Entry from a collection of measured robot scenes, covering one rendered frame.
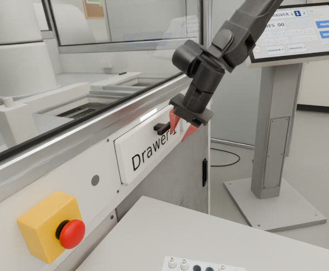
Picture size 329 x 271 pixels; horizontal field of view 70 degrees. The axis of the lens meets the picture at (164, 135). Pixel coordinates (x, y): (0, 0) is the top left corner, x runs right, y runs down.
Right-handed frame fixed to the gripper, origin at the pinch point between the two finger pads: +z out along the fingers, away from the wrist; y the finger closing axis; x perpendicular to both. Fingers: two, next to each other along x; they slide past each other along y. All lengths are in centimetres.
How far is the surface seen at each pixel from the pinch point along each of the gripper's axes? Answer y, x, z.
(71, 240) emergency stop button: 1.1, 36.2, 1.0
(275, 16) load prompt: -3, -90, -33
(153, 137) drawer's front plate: 4.7, 3.5, 2.4
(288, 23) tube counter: -10, -91, -32
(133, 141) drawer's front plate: 6.5, 12.2, 0.1
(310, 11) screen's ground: -17, -102, -41
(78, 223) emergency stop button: 1.9, 34.3, 0.0
